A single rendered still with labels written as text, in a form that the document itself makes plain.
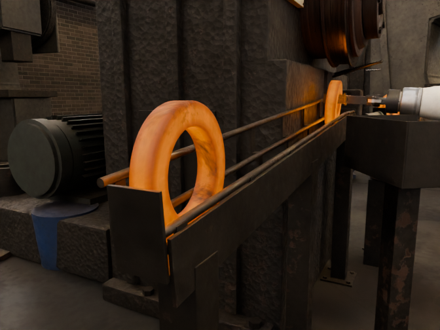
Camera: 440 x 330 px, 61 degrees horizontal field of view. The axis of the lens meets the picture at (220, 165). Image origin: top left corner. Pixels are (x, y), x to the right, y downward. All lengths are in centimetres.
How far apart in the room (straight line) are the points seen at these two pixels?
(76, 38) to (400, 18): 627
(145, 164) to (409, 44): 391
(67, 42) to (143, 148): 800
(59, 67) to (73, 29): 90
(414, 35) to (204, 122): 380
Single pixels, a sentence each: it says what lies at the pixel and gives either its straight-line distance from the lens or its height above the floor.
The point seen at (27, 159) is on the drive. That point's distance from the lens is 194.
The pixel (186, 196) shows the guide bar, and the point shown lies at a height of 63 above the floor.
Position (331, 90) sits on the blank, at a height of 79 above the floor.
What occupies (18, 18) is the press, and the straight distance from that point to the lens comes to 529.
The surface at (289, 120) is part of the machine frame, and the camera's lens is 109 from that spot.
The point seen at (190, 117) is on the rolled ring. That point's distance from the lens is 46.
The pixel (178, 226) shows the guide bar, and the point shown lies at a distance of 43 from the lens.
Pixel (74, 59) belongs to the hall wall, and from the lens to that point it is 845.
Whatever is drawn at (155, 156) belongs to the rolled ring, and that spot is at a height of 71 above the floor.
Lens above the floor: 77
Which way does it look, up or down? 10 degrees down
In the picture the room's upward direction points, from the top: straight up
